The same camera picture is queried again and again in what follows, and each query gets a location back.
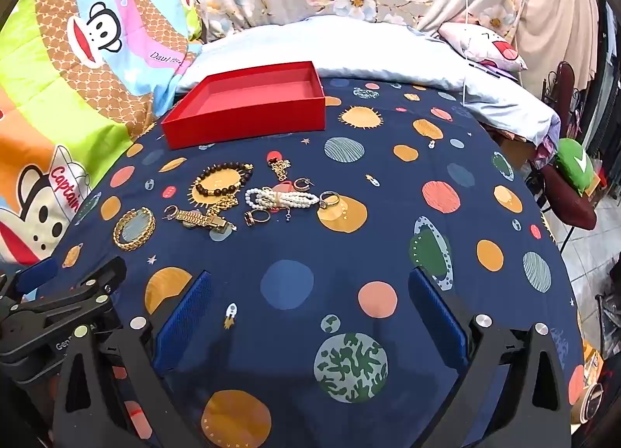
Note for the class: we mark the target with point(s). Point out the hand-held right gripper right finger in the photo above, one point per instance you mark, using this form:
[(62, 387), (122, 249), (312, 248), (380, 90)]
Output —
[(436, 322)]

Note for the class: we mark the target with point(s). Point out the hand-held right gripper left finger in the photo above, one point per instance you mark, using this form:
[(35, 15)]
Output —
[(184, 326)]

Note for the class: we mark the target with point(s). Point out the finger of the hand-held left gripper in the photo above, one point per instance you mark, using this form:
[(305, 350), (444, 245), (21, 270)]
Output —
[(39, 274), (92, 290)]

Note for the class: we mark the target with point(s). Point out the gold wrist watch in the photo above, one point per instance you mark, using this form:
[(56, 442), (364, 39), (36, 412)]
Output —
[(194, 219)]

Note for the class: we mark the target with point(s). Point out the small gold hoop earring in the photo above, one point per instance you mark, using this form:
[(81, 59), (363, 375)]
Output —
[(303, 189)]

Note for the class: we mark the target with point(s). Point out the red cardboard box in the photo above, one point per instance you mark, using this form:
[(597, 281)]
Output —
[(242, 118)]

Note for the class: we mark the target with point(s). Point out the navy planet print bedsheet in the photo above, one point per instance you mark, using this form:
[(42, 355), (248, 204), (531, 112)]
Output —
[(291, 244)]

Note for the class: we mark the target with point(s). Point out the small silver charm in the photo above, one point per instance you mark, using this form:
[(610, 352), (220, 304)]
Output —
[(287, 218)]

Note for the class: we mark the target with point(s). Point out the colourful monkey print blanket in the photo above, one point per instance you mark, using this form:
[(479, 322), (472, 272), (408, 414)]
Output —
[(73, 89)]

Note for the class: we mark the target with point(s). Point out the green cushion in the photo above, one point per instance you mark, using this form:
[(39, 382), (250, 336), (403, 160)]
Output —
[(570, 161)]

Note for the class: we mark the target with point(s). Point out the dark metal chair back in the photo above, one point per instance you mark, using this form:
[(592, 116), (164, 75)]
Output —
[(565, 79)]

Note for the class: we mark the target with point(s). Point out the light blue quilt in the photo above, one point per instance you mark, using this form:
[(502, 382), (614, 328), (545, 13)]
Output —
[(388, 50)]

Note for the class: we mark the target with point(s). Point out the pink cartoon pillow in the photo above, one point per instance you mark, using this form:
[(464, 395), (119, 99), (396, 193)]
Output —
[(475, 40)]

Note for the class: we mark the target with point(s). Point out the beige curtain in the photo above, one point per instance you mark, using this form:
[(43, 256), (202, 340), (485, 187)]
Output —
[(558, 16)]

